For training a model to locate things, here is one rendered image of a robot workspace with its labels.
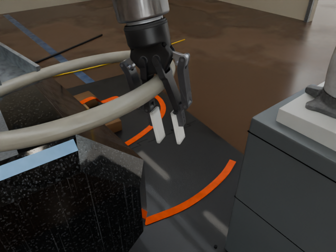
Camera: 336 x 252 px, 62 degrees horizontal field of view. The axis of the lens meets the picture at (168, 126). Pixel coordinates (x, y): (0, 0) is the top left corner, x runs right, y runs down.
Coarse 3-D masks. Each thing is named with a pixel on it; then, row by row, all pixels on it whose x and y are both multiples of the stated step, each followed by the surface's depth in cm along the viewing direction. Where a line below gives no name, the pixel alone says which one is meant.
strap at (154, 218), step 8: (112, 96) 242; (160, 104) 250; (160, 112) 239; (136, 136) 213; (128, 144) 205; (232, 160) 191; (224, 168) 185; (224, 176) 179; (208, 184) 174; (216, 184) 174; (200, 192) 168; (208, 192) 168; (192, 200) 164; (176, 208) 159; (184, 208) 159; (152, 216) 155; (160, 216) 155; (168, 216) 155
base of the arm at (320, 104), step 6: (306, 90) 95; (312, 90) 93; (318, 90) 91; (318, 96) 91; (324, 96) 86; (330, 96) 84; (306, 102) 89; (312, 102) 89; (318, 102) 88; (324, 102) 86; (330, 102) 84; (306, 108) 89; (312, 108) 88; (318, 108) 87; (324, 108) 86; (330, 108) 84; (330, 114) 85
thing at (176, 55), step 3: (174, 51) 48; (174, 54) 48; (177, 54) 48; (180, 54) 48; (183, 54) 48; (186, 54) 48; (174, 57) 48; (177, 57) 48; (186, 57) 47; (177, 60) 48; (186, 60) 48; (177, 63) 48; (186, 63) 48
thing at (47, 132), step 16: (64, 64) 81; (80, 64) 82; (96, 64) 82; (16, 80) 75; (32, 80) 78; (160, 80) 51; (0, 96) 72; (128, 96) 45; (144, 96) 47; (80, 112) 42; (96, 112) 42; (112, 112) 43; (128, 112) 46; (32, 128) 41; (48, 128) 41; (64, 128) 41; (80, 128) 42; (0, 144) 41; (16, 144) 41; (32, 144) 41
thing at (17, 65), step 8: (0, 48) 86; (8, 48) 84; (0, 56) 88; (8, 56) 85; (16, 56) 82; (24, 56) 81; (0, 64) 85; (8, 64) 85; (16, 64) 84; (24, 64) 81; (32, 64) 78; (0, 72) 81; (8, 72) 82; (16, 72) 82; (24, 72) 82; (0, 80) 78; (40, 80) 81
